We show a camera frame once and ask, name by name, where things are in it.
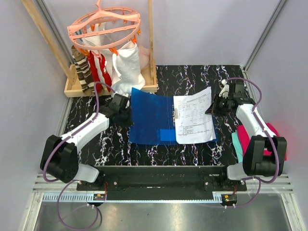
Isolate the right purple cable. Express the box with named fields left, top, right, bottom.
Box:
left=202, top=77, right=282, bottom=208

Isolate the white cloth behind hanger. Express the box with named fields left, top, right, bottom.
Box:
left=82, top=23, right=105, bottom=47

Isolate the purple cable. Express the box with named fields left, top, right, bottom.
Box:
left=42, top=81, right=116, bottom=229
left=202, top=77, right=282, bottom=208

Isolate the pink folded t-shirt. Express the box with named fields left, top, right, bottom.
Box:
left=236, top=123, right=279, bottom=156

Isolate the blue plastic folder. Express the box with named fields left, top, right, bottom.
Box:
left=129, top=89, right=218, bottom=145

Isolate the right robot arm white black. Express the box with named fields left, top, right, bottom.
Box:
left=206, top=77, right=287, bottom=191

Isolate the pale pink hanging cloth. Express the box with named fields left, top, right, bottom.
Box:
left=138, top=45, right=150, bottom=70

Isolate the teal folded garment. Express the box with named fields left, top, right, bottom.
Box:
left=231, top=131, right=243, bottom=163

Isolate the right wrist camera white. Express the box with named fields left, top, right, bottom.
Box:
left=219, top=79, right=229, bottom=99

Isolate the red white striped sock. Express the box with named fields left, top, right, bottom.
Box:
left=87, top=51, right=112, bottom=92

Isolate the white table form sheet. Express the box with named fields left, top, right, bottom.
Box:
left=173, top=87, right=216, bottom=144

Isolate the brown striped sock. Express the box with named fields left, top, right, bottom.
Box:
left=71, top=45, right=94, bottom=96

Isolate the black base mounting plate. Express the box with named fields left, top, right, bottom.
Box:
left=77, top=171, right=247, bottom=192

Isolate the pink round clip hanger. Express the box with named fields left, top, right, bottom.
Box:
left=67, top=0, right=141, bottom=57

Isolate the wooden rack frame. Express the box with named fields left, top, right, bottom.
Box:
left=22, top=0, right=158, bottom=98

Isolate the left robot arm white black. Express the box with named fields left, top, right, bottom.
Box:
left=40, top=93, right=132, bottom=191

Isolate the white hanging towel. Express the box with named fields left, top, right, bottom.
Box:
left=112, top=41, right=145, bottom=95

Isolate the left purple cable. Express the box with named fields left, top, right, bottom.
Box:
left=42, top=81, right=116, bottom=229

